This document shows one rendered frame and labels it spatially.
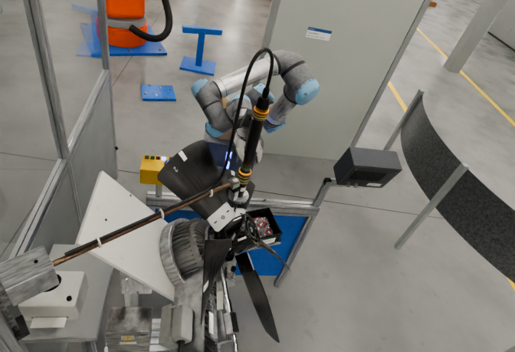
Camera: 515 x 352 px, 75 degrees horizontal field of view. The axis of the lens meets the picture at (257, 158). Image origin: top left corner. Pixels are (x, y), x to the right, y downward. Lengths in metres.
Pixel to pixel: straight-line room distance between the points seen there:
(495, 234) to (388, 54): 1.60
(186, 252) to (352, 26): 2.29
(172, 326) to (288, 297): 1.53
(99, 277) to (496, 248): 2.32
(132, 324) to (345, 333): 1.55
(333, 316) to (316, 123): 1.72
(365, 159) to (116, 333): 1.24
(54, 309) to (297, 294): 1.64
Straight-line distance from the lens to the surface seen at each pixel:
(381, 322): 2.73
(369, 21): 2.98
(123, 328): 1.41
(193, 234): 1.18
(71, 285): 1.36
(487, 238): 2.71
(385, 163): 1.71
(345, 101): 3.27
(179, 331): 1.05
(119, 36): 4.89
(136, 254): 1.10
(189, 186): 1.09
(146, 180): 1.58
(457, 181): 2.72
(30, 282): 0.89
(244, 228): 1.12
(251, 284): 1.22
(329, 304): 2.60
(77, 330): 1.41
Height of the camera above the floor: 2.14
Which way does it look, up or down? 40 degrees down
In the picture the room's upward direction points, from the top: 16 degrees clockwise
